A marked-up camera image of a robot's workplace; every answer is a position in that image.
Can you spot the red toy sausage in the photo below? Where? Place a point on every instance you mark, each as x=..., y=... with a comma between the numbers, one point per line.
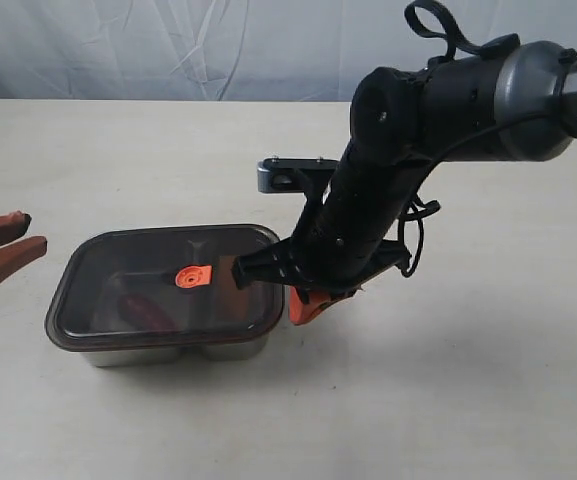
x=144, y=314

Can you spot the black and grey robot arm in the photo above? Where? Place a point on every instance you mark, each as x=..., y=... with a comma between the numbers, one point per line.
x=504, y=101

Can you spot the dark lid with orange seal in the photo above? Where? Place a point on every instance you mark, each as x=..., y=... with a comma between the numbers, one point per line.
x=176, y=267

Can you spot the steel two-compartment lunch box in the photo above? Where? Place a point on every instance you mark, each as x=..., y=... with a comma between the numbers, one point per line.
x=105, y=340

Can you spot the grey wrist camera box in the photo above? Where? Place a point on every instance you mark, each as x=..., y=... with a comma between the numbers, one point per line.
x=277, y=175

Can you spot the yellow toy cheese wedge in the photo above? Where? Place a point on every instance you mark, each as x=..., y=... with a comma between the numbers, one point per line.
x=233, y=302

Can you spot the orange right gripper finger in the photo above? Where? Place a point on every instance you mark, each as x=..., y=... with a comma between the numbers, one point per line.
x=306, y=305

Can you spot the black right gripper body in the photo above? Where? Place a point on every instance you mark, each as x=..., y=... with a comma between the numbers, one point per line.
x=341, y=247

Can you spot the grey-blue wrinkled backdrop cloth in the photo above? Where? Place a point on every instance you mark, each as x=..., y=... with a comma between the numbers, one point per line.
x=202, y=50

